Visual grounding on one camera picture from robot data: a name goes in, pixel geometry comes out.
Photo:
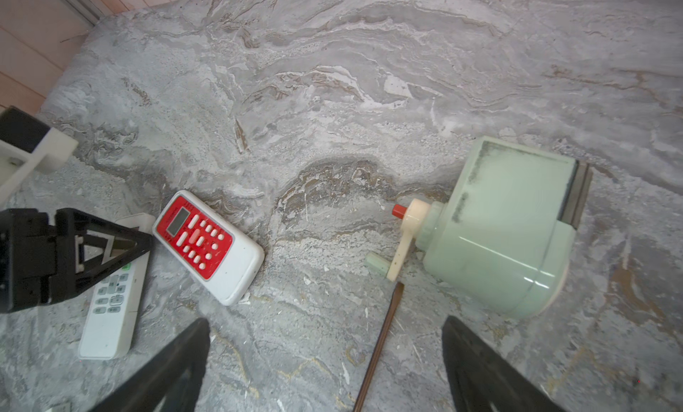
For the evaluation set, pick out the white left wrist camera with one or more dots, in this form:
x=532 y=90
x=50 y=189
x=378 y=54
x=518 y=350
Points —
x=29 y=145

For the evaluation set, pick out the black yellow handled screwdriver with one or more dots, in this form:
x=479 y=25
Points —
x=386 y=326

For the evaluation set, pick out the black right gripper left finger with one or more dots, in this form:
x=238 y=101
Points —
x=170 y=381

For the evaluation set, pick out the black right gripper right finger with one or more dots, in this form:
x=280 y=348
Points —
x=482 y=380

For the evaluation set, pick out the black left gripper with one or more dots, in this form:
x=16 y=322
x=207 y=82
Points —
x=88 y=249

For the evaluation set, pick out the mint green pencil sharpener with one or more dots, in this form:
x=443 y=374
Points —
x=506 y=234

